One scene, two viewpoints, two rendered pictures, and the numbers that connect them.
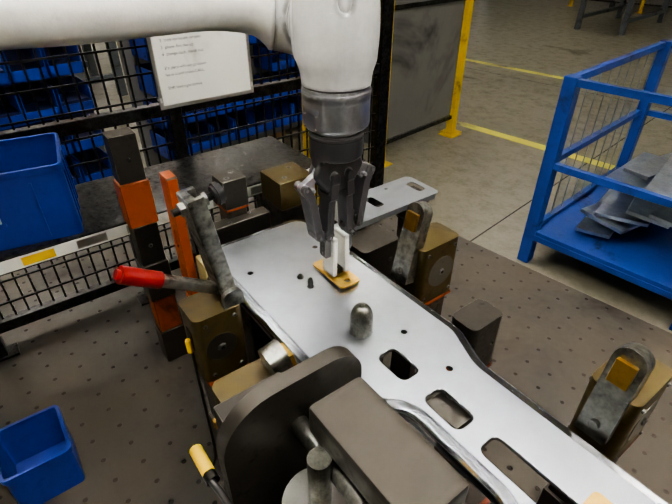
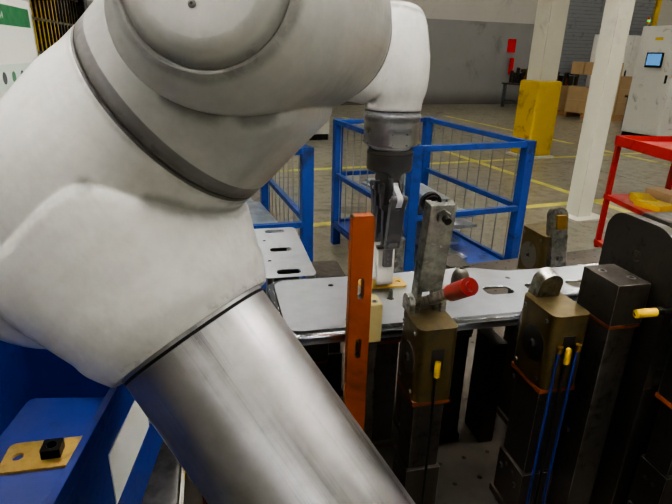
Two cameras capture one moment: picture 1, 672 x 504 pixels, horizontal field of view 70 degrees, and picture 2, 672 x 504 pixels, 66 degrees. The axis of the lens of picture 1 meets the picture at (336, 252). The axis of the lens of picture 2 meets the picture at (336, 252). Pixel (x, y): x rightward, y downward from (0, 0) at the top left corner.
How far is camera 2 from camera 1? 0.89 m
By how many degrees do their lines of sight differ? 59
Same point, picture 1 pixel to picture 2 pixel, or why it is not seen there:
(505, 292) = not seen: hidden behind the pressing
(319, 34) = (423, 66)
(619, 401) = (563, 237)
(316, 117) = (408, 134)
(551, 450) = (575, 272)
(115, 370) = not seen: outside the picture
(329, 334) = (457, 304)
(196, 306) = (433, 323)
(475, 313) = (452, 260)
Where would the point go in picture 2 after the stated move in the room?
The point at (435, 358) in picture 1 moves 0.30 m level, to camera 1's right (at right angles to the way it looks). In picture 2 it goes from (497, 278) to (515, 233)
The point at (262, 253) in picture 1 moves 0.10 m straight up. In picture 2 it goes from (319, 308) to (319, 250)
